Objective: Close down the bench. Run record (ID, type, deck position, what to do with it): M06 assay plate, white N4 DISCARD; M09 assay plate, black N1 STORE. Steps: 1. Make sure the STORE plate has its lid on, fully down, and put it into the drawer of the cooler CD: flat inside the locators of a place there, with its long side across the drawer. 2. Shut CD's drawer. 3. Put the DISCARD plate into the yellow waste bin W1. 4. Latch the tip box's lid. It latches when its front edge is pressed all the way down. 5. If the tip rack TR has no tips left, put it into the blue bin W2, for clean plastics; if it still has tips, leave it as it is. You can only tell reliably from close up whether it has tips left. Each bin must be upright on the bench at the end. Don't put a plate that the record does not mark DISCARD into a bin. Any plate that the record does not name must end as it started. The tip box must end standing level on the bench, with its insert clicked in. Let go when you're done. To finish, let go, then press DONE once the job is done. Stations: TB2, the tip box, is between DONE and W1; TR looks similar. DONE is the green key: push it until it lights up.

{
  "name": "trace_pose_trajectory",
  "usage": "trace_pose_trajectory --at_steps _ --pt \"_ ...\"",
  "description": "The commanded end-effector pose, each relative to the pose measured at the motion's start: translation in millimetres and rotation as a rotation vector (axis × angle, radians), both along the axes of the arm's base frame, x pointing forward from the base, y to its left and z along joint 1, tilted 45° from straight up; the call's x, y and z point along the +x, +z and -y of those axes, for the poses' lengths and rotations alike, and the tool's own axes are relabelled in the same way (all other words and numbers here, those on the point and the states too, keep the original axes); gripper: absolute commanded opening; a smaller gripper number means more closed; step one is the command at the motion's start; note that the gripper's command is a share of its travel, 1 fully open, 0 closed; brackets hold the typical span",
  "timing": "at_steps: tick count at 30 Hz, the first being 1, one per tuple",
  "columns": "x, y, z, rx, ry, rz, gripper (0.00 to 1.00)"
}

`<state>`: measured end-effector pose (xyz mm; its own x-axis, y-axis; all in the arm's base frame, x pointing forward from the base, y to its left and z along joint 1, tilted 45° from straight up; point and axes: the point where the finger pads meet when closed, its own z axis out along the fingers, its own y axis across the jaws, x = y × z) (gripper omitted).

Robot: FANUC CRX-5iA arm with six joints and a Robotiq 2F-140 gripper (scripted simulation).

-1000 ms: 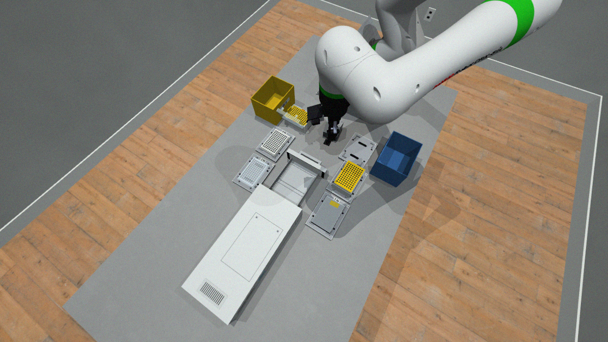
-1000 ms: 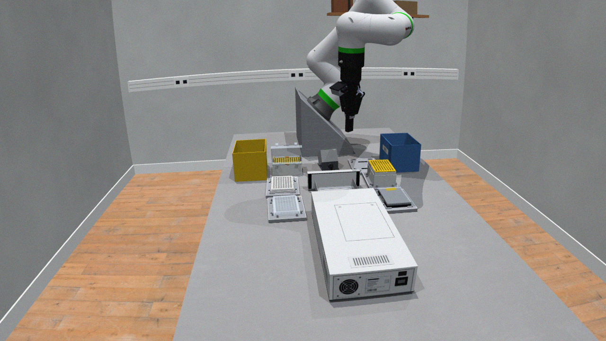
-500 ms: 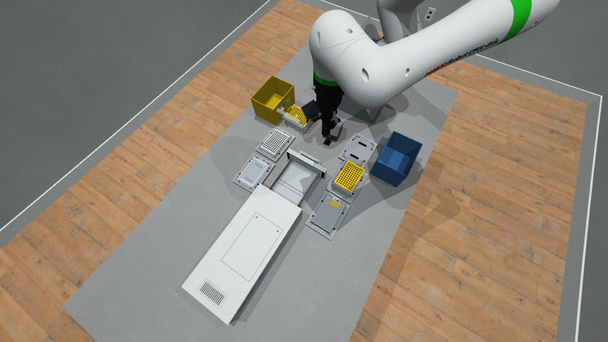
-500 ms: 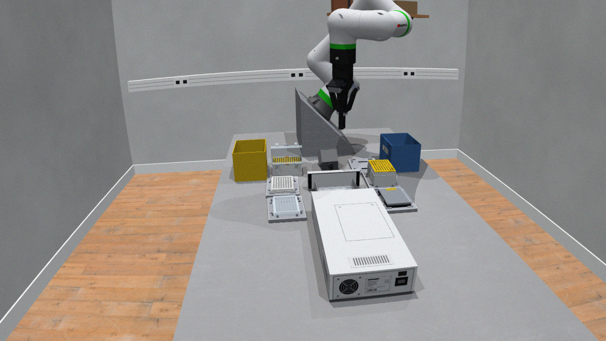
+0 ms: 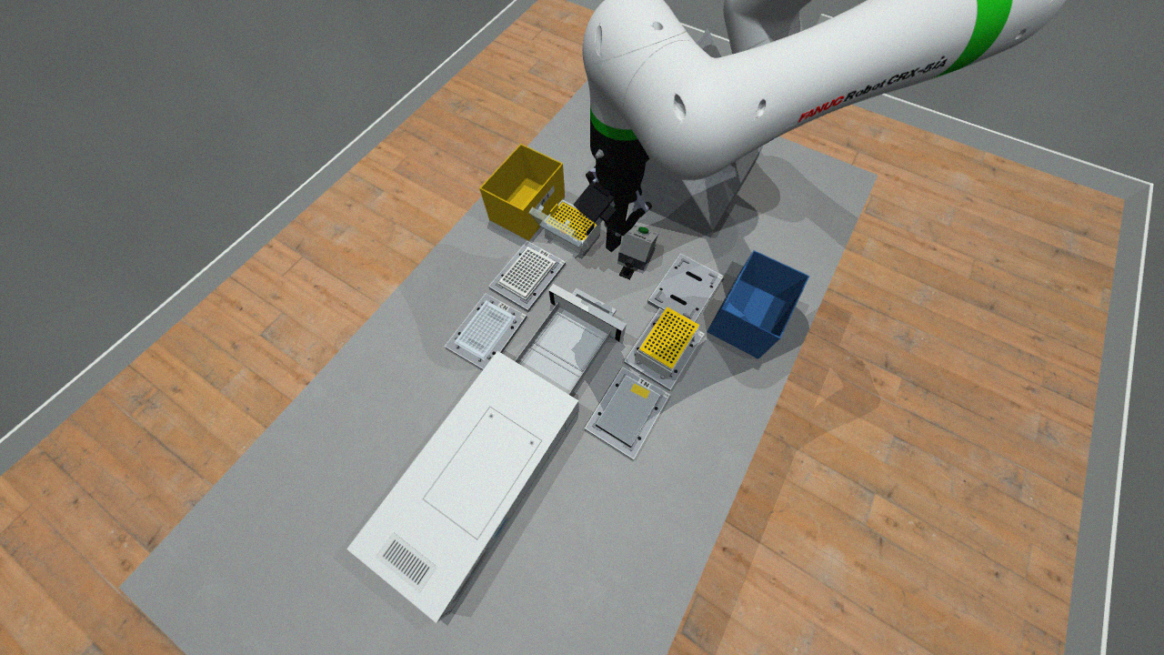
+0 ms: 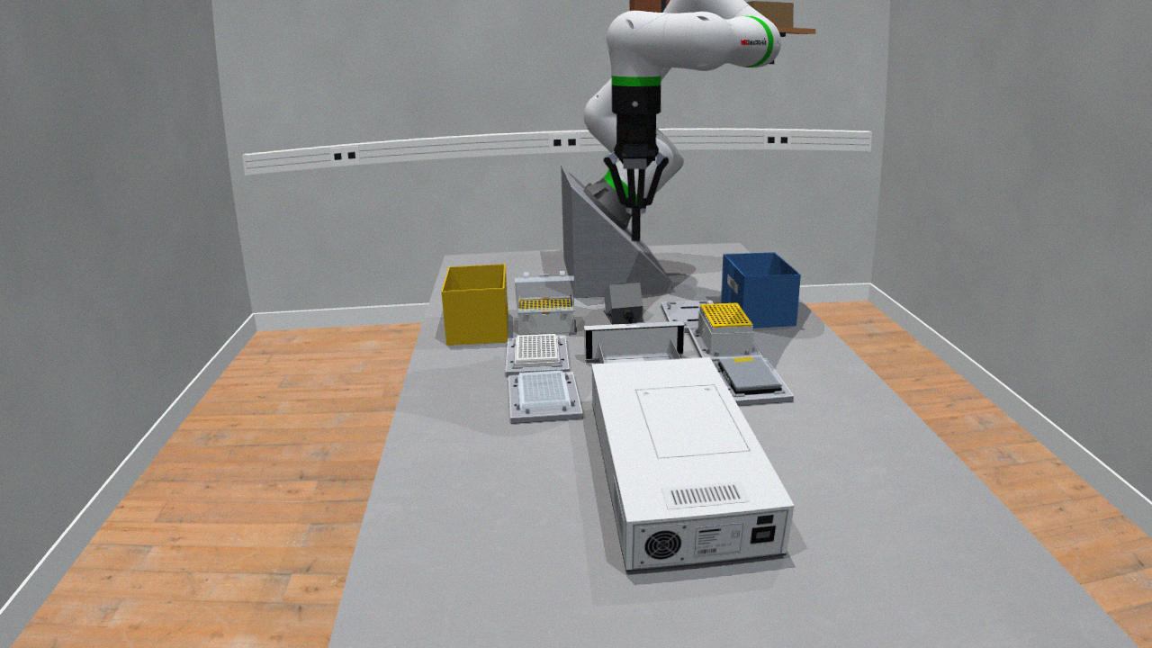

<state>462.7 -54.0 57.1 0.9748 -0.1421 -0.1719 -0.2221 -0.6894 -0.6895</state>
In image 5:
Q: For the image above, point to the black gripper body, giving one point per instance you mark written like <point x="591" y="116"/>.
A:
<point x="626" y="181"/>

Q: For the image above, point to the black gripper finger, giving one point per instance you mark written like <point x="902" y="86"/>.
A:
<point x="592" y="177"/>
<point x="620" y="226"/>

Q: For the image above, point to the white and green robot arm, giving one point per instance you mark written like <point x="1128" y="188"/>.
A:
<point x="652" y="87"/>

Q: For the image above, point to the blue bin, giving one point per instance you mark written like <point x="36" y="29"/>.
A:
<point x="762" y="301"/>

